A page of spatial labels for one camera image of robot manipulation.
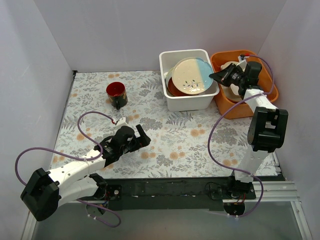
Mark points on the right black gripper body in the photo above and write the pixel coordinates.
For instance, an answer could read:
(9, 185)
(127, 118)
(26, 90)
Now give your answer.
(229, 77)

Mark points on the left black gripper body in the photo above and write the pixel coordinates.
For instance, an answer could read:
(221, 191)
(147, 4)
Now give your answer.
(136, 141)

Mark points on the cream plate with blue rim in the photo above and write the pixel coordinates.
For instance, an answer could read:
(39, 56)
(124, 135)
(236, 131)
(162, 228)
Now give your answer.
(191, 76)

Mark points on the red brown bowl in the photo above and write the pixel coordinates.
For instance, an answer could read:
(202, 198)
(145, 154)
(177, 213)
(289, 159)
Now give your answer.
(173, 90)

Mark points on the cream green leaf plate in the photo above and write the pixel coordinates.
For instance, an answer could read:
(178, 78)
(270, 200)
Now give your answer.
(172, 71)

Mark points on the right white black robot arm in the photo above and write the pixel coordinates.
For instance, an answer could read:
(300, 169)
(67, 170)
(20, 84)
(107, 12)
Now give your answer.
(267, 129)

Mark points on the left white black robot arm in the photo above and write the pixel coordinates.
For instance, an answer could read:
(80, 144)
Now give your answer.
(45, 191)

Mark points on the orange plastic bin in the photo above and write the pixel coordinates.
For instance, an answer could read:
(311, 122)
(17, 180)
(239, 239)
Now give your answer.
(223, 102)

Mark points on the white plastic bin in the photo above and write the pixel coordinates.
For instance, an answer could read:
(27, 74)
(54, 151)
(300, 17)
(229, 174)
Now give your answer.
(169, 59)

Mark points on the red black lacquer cup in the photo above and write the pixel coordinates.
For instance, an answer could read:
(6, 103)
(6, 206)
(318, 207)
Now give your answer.
(117, 94)

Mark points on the floral patterned mat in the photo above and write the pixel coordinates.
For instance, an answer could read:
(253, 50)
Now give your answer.
(183, 144)

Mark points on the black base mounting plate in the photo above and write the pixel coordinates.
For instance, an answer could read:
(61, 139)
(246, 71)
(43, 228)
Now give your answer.
(174, 195)

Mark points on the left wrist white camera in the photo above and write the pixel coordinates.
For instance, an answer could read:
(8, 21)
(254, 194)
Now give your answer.
(122, 122)

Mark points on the wrist white camera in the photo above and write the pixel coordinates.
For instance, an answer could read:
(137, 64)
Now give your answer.
(122, 122)
(242, 60)

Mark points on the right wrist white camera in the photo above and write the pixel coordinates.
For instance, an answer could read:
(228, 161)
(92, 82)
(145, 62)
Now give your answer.
(242, 60)

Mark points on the aluminium rail frame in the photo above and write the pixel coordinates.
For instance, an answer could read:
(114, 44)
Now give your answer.
(278, 216)

